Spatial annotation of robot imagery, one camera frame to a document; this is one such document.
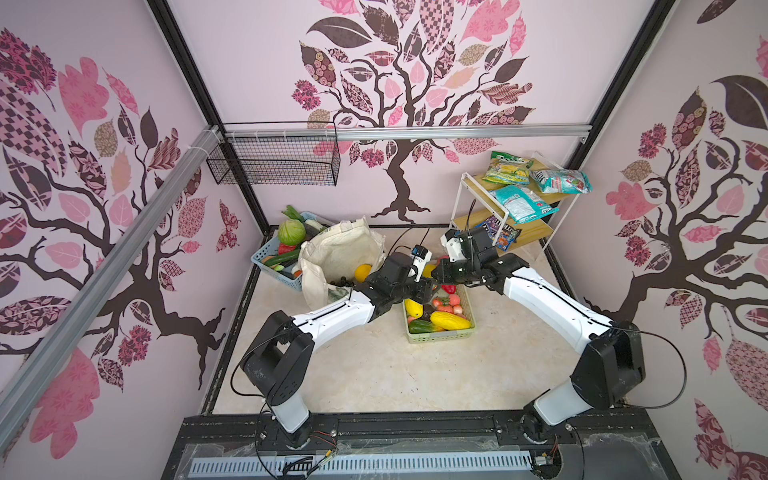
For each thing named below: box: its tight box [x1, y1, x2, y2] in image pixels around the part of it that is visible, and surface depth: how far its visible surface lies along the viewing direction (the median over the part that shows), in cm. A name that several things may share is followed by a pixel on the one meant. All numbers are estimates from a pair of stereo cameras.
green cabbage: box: [277, 210, 307, 246], surface depth 106 cm
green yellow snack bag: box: [482, 151, 534, 185], surface depth 87 cm
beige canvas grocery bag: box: [298, 216, 386, 311], surface depth 94 cm
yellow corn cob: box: [430, 311, 471, 331], surface depth 88 cm
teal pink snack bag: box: [531, 169, 593, 194], surface depth 81 cm
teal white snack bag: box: [490, 184, 560, 225], surface depth 78 cm
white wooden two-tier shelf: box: [448, 152, 581, 253], surface depth 81 cm
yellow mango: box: [405, 298, 423, 319], surface depth 89 cm
